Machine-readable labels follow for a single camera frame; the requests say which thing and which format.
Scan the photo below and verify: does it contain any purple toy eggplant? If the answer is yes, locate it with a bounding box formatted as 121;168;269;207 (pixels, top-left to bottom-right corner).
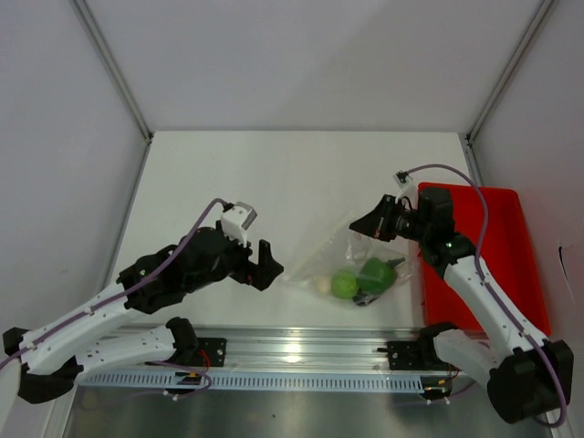
352;292;380;307

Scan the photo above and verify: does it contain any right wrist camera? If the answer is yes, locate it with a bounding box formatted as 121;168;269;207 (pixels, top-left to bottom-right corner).
393;171;418;209

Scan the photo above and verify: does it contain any red plastic tray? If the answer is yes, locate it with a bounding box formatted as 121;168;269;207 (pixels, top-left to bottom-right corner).
419;182;551;335

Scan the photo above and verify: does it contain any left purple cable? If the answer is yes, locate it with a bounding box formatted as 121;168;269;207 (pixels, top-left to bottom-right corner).
0;197;229;402

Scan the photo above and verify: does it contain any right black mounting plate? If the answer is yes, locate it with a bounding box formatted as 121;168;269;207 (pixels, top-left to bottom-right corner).
376;339;444;370

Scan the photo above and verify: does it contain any aluminium frame post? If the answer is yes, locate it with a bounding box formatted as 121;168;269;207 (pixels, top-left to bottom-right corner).
69;0;153;144
464;0;558;148

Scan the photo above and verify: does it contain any right aluminium frame post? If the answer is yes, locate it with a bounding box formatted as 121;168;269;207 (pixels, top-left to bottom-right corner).
464;0;558;148

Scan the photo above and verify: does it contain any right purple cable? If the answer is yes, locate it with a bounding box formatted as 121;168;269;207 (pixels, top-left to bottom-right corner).
394;163;571;428

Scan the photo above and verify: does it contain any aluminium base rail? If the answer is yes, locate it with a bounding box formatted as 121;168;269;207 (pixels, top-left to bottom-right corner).
61;324;560;376

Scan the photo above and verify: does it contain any green bell pepper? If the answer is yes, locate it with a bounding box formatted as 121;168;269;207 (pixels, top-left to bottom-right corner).
357;257;398;296

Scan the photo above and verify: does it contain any black mounting plate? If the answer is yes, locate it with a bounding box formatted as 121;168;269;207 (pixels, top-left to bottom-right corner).
144;336;228;367
376;339;444;370

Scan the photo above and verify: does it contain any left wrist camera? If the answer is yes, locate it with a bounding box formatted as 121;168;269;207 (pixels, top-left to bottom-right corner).
220;202;257;246

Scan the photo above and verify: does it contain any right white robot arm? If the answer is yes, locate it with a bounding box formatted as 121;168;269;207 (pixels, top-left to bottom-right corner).
349;187;574;427

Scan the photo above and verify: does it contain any white egg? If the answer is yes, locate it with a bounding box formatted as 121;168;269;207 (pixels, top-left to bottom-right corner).
314;276;331;295

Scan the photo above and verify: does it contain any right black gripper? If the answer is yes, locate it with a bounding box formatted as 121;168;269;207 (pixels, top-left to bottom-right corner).
349;194;430;243

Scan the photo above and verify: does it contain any white slotted cable duct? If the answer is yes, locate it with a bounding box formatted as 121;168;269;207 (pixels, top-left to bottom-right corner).
81;370;424;394

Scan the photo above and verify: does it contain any left aluminium frame post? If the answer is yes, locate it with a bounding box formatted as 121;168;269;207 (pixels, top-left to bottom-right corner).
69;0;153;144

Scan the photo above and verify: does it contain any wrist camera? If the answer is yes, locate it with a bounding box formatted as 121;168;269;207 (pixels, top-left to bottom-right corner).
393;171;418;209
220;202;257;246

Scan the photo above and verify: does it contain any green chili pepper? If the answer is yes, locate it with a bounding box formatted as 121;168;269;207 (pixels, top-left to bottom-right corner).
386;257;405;268

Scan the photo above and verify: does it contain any bumpy green toy vegetable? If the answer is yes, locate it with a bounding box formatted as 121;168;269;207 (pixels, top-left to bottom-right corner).
331;269;359;300

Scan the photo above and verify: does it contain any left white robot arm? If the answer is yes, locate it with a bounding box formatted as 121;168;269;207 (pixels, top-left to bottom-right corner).
3;227;284;404

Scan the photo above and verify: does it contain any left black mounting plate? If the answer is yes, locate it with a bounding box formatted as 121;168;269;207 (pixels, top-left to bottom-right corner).
144;336;228;367

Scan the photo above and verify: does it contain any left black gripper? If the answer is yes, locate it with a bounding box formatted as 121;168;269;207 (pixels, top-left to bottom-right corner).
186;221;283;294

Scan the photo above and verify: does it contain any purple cable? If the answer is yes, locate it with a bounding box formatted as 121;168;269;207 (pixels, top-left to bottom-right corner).
394;163;571;428
0;197;229;402

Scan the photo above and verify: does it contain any clear dotted zip bag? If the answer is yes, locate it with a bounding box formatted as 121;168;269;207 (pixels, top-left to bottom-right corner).
279;210;418;308

